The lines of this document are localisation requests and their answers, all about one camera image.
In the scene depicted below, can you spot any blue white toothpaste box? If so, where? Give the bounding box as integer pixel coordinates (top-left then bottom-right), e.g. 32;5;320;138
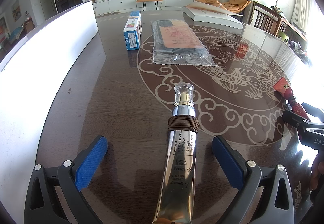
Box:
123;11;142;51

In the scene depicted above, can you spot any white storage box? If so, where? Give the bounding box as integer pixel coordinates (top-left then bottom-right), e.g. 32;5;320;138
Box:
1;2;98;223

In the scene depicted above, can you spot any phone case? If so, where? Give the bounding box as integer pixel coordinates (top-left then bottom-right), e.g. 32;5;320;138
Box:
151;20;215;66

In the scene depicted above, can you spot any wooden bench stool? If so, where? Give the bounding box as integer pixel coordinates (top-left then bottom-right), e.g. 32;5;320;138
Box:
135;0;164;12

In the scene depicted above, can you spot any red pouch with tassel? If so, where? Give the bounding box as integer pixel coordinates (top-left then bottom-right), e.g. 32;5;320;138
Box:
273;77;310;121

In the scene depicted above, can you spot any silver gold cosmetic tube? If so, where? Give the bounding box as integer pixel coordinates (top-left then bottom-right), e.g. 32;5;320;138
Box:
153;83;199;223

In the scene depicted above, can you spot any person's right hand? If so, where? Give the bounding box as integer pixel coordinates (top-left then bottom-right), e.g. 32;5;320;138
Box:
310;152;324;190

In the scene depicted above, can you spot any wooden dining chair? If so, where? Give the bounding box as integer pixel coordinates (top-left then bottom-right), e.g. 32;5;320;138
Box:
249;1;307;48

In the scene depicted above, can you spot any white tv cabinet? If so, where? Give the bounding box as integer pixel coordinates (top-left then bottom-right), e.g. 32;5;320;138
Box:
92;0;194;16

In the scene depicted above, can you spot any white flat box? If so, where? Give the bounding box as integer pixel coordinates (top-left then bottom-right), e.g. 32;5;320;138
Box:
183;1;243;30

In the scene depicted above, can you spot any orange lounge chair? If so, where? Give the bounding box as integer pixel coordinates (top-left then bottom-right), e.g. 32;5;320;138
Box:
195;0;251;13

